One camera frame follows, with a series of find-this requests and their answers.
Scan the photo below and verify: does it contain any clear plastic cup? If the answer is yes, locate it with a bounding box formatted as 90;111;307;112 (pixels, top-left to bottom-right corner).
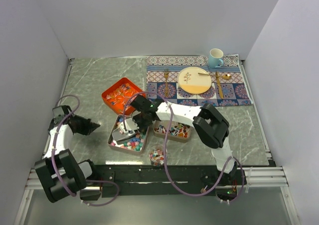
148;144;164;167

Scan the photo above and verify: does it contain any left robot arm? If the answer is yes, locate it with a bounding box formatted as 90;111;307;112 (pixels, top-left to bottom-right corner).
34;106;100;203

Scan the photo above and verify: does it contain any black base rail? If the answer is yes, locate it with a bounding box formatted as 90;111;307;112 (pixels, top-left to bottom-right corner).
82;160;277;206

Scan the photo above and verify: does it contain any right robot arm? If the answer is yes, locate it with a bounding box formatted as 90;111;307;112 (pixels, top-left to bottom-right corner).
111;95;238;185

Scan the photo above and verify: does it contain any orange plastic tray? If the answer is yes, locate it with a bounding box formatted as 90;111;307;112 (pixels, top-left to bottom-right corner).
101;77;143;114

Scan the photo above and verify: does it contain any gold fork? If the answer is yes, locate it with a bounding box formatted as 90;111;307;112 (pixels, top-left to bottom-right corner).
164;68;169;98

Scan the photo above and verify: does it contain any light blue mug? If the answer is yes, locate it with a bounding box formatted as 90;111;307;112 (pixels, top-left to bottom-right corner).
208;48;224;68

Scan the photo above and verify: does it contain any gold knife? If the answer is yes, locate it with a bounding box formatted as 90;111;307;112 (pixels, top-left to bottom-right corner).
215;72;224;99

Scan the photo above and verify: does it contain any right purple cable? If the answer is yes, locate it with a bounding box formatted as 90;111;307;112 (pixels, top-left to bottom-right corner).
122;91;245;204

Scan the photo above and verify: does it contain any patterned cloth placemat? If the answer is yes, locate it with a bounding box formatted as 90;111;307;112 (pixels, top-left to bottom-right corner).
146;54;253;107

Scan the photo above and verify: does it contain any gold spoon on mat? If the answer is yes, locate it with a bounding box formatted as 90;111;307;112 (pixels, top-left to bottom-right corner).
211;74;232;81

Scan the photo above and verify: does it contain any cream and orange plate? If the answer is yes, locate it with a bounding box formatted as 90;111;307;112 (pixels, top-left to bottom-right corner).
177;67;212;95

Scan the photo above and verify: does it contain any tin of star candies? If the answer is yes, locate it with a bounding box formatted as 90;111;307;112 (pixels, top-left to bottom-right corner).
108;115;149;155

